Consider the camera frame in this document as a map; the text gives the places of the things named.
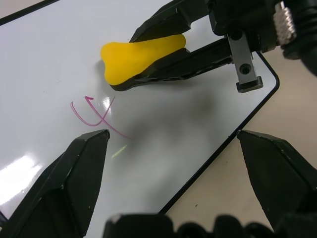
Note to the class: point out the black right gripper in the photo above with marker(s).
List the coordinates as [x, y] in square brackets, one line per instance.
[240, 17]

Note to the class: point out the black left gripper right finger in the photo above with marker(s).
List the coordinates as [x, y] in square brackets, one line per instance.
[280, 178]

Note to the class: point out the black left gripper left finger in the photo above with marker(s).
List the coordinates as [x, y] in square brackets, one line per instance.
[62, 191]

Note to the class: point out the silver knurled screw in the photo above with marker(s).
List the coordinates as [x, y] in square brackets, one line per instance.
[284, 26]

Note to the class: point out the yellow whiteboard eraser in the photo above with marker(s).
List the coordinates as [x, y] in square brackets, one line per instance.
[128, 59]

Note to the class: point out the white whiteboard with black frame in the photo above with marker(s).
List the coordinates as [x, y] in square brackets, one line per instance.
[44, 62]

